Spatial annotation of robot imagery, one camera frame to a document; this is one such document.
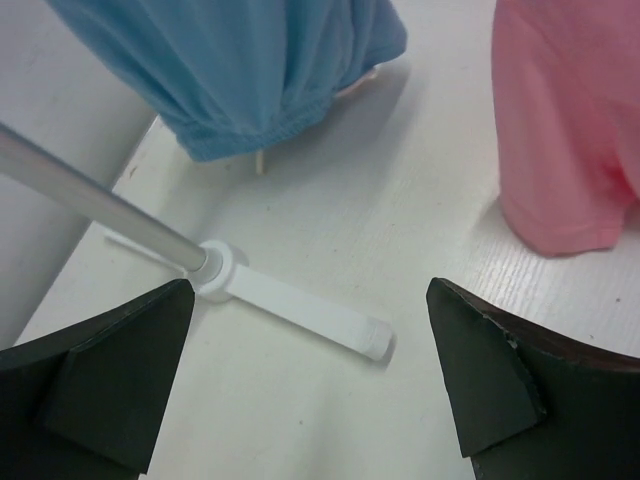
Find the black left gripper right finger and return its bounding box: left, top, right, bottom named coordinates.
left=426, top=278, right=639, bottom=479

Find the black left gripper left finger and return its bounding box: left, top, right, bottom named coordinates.
left=1, top=279, right=194, bottom=479

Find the pink t shirt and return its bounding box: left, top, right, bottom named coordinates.
left=491, top=1, right=639, bottom=257

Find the blue t shirt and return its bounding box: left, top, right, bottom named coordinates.
left=51, top=0, right=407, bottom=162

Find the white metal clothes rack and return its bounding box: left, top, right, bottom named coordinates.
left=1, top=126, right=394, bottom=361

